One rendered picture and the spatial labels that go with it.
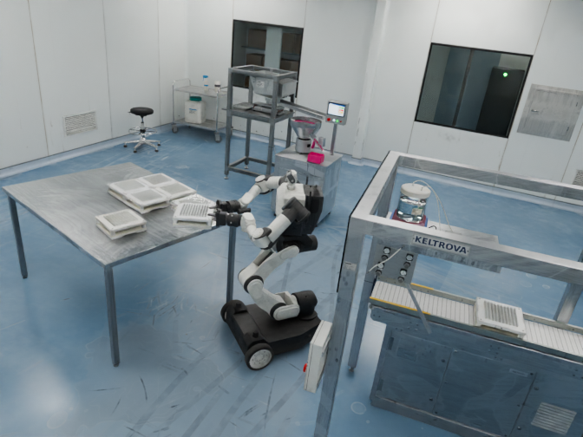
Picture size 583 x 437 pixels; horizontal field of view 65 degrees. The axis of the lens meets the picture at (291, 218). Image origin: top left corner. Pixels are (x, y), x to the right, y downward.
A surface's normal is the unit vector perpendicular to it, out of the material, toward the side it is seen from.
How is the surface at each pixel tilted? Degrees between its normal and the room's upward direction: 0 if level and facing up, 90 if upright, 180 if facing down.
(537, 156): 90
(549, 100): 90
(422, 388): 90
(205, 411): 0
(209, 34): 90
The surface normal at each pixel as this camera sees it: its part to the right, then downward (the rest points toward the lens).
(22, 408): 0.10, -0.90
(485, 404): -0.34, 0.36
